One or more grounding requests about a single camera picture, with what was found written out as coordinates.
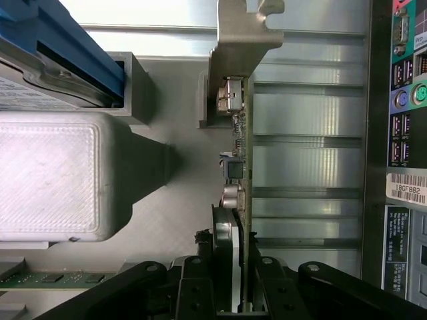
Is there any grey printed parts rack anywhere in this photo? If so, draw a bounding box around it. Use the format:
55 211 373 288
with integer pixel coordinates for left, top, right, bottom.
0 51 235 320

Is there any black rating label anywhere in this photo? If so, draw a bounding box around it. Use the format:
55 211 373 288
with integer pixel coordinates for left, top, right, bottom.
383 204 410 295

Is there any green RAM stick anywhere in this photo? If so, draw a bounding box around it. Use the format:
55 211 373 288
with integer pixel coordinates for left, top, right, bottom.
0 271 118 291

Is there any white barcode sticker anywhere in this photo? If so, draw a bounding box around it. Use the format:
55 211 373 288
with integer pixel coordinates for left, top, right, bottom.
385 172 427 203

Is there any computer rear port panel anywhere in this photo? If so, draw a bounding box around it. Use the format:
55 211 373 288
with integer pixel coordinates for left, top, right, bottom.
361 0 427 311

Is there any silver disk with blue rails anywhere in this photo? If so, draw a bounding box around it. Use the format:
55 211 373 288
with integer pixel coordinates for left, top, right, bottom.
0 0 127 113

